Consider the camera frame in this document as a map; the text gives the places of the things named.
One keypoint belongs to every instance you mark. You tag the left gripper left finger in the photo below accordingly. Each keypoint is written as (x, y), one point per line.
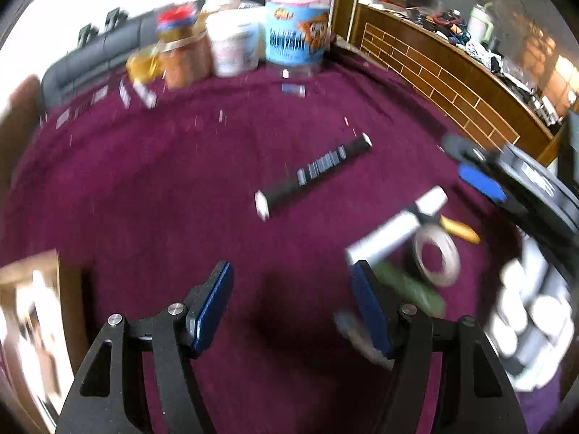
(108, 394)

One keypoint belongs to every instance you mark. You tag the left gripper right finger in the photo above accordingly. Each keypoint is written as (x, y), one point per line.
(475, 395)

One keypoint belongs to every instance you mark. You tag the black electrical tape roll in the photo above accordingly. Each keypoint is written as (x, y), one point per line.
(436, 256)

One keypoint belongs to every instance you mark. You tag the white grey marker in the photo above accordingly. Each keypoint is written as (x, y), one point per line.
(385, 239)

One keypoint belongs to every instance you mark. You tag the right white gloved hand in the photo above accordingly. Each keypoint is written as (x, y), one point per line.
(530, 325)

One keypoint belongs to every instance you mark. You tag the cardboard box tray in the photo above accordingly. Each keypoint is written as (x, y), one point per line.
(43, 339)

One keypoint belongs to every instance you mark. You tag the wooden brick-pattern cabinet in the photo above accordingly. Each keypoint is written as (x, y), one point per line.
(477, 101)

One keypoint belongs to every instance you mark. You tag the maroon velvet tablecloth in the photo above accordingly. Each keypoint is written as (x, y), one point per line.
(147, 200)

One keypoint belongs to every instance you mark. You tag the pale green tumbler cup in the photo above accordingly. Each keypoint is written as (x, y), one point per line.
(481, 24)

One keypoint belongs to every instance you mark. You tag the yellow tape roll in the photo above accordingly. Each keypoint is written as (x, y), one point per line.
(144, 65)

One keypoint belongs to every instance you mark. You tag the black leather sofa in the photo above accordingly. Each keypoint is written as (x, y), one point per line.
(98, 54)

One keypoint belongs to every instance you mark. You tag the white plastic jar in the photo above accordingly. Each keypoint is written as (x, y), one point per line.
(235, 41)

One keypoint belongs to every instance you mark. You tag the orange label jar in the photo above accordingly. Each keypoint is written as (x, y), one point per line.
(184, 48)

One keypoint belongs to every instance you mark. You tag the blue cartoon label jar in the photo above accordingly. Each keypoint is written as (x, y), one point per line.
(297, 35)

